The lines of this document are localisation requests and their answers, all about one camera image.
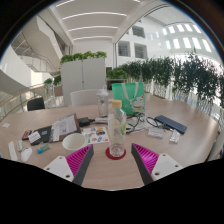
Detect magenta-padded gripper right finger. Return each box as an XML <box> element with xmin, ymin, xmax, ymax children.
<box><xmin>130</xmin><ymin>143</ymin><xmax>184</xmax><ymax>186</ymax></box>

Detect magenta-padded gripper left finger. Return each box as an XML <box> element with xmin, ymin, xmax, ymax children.
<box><xmin>43</xmin><ymin>143</ymin><xmax>95</xmax><ymax>187</ymax></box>

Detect clear bottle with beige cap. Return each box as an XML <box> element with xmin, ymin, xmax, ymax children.
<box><xmin>107</xmin><ymin>99</ymin><xmax>128</xmax><ymax>158</ymax></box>

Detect clear lidded water jar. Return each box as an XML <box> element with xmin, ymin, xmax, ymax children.
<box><xmin>96</xmin><ymin>85</ymin><xmax>110</xmax><ymax>118</ymax></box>

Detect white paper cup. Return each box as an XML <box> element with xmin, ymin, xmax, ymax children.
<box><xmin>61</xmin><ymin>132</ymin><xmax>87</xmax><ymax>152</ymax></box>

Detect flat round red coaster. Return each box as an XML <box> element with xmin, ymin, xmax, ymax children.
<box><xmin>105</xmin><ymin>146</ymin><xmax>127</xmax><ymax>161</ymax></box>

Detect colourful sticker sheet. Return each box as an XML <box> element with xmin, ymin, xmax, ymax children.
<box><xmin>80</xmin><ymin>126</ymin><xmax>110</xmax><ymax>145</ymax></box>

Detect printed booklet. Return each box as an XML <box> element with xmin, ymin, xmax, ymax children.
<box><xmin>49</xmin><ymin>112</ymin><xmax>82</xmax><ymax>143</ymax></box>

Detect narrow clear plastic packet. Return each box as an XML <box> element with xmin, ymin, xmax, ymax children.
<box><xmin>169</xmin><ymin>129</ymin><xmax>182</xmax><ymax>144</ymax></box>

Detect blue tube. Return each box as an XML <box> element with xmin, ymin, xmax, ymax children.
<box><xmin>36</xmin><ymin>143</ymin><xmax>51</xmax><ymax>155</ymax></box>

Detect black power adapter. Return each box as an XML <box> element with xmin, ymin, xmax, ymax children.
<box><xmin>77</xmin><ymin>116</ymin><xmax>96</xmax><ymax>128</ymax></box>

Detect dark blue keyboard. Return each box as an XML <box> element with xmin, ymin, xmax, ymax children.
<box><xmin>153</xmin><ymin>114</ymin><xmax>188</xmax><ymax>135</ymax></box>

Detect black notebook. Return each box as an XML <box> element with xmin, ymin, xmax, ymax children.
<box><xmin>28</xmin><ymin>124</ymin><xmax>54</xmax><ymax>147</ymax></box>

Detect white card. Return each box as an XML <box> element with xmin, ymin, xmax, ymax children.
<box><xmin>27</xmin><ymin>130</ymin><xmax>42</xmax><ymax>144</ymax></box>

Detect white computer mouse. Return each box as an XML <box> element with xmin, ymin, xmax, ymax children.
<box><xmin>20</xmin><ymin>147</ymin><xmax>34</xmax><ymax>163</ymax></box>

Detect red and black small case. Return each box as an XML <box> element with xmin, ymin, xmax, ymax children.
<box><xmin>21</xmin><ymin>129</ymin><xmax>33</xmax><ymax>141</ymax></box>

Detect small white device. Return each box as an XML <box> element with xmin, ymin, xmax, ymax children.
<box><xmin>16</xmin><ymin>140</ymin><xmax>24</xmax><ymax>153</ymax></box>

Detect white office chair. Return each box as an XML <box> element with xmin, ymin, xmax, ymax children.
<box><xmin>69</xmin><ymin>88</ymin><xmax>101</xmax><ymax>108</ymax></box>

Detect green tote bag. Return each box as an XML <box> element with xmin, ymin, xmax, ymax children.
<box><xmin>111</xmin><ymin>81</ymin><xmax>147</xmax><ymax>116</ymax></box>

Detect black office chair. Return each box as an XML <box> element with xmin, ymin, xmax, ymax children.
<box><xmin>26</xmin><ymin>96</ymin><xmax>46</xmax><ymax>112</ymax></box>

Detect potted plants in planter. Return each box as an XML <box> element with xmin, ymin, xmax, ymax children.
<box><xmin>43</xmin><ymin>74</ymin><xmax>64</xmax><ymax>98</ymax></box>

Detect white cabinet with plants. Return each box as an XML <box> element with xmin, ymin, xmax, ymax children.
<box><xmin>60</xmin><ymin>50</ymin><xmax>108</xmax><ymax>107</ymax></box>

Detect green hedge plants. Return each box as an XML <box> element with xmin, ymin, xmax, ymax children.
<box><xmin>106</xmin><ymin>49</ymin><xmax>224</xmax><ymax>116</ymax></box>

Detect black tangled cables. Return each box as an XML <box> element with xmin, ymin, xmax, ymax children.
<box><xmin>124</xmin><ymin>112</ymin><xmax>168</xmax><ymax>134</ymax></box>

